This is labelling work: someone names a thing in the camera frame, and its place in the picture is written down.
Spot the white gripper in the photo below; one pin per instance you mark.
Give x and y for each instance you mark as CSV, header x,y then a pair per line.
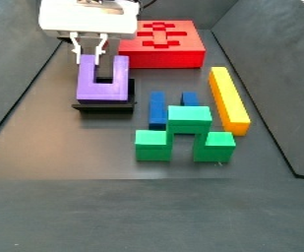
x,y
88,17

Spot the purple U-shaped block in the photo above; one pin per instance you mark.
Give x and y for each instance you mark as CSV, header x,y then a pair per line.
x,y
89,90

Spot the red insertion board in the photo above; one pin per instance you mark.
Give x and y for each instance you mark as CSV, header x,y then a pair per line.
x,y
164,44

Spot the black fixture stand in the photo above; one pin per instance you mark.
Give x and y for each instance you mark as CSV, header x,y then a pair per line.
x,y
102,106

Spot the blue U-shaped block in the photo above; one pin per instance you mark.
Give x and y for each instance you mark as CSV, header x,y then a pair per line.
x,y
158,111

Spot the yellow long block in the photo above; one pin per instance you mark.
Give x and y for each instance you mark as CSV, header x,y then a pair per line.
x,y
233,114

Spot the green arch block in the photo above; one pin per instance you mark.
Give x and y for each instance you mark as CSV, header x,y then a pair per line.
x,y
186,120

